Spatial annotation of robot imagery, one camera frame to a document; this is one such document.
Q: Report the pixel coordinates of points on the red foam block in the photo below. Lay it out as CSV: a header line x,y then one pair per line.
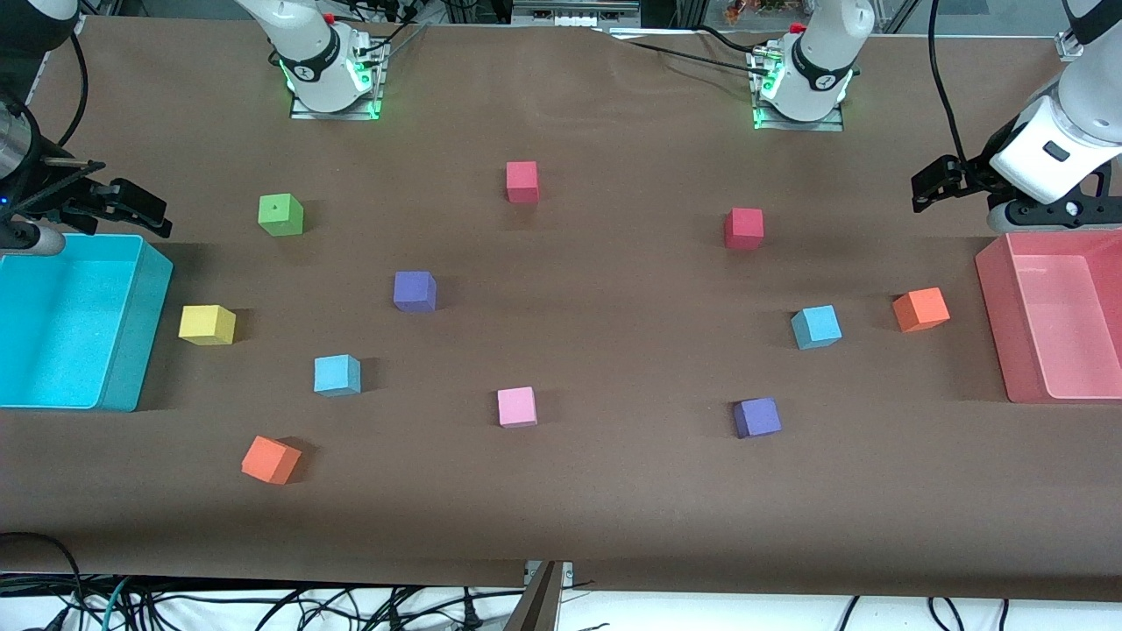
x,y
521,182
743,230

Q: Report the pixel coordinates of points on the silver metal bracket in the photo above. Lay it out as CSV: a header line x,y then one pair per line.
x,y
565,571

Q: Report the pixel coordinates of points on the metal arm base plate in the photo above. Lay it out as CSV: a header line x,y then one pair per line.
x,y
798,125
337,114

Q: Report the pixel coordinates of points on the aluminium frame post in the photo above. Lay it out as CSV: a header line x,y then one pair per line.
x,y
688,13

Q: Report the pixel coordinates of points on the white power strip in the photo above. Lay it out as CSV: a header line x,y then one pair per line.
x,y
561,19

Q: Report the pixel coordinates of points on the yellow foam block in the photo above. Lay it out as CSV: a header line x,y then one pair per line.
x,y
207,325

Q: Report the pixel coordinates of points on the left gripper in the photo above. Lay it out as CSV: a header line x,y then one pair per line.
x,y
975,175

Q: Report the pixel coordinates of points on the light blue foam block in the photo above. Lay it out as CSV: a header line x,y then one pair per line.
x,y
337,377
816,329

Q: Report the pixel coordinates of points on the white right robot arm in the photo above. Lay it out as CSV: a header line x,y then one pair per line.
x,y
307,53

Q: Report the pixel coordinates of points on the orange foam block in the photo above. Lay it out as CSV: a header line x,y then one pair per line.
x,y
270,461
920,310

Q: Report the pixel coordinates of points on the brown table cover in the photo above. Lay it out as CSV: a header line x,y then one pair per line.
x,y
614,491

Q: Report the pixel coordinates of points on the purple foam block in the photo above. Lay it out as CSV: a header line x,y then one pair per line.
x,y
414,293
756,418

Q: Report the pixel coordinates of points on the pink foam block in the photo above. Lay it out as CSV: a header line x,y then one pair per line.
x,y
517,407

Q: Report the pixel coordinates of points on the pink plastic bin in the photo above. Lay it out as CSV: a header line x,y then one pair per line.
x,y
1061,324

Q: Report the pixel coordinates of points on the green foam block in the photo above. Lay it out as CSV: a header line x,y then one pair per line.
x,y
280,217

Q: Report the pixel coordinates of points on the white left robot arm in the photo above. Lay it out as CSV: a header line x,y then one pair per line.
x,y
820,61

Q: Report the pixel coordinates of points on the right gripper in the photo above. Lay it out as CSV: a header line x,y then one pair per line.
x,y
63,194

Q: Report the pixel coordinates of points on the cyan plastic bin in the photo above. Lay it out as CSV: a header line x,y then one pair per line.
x,y
61,333

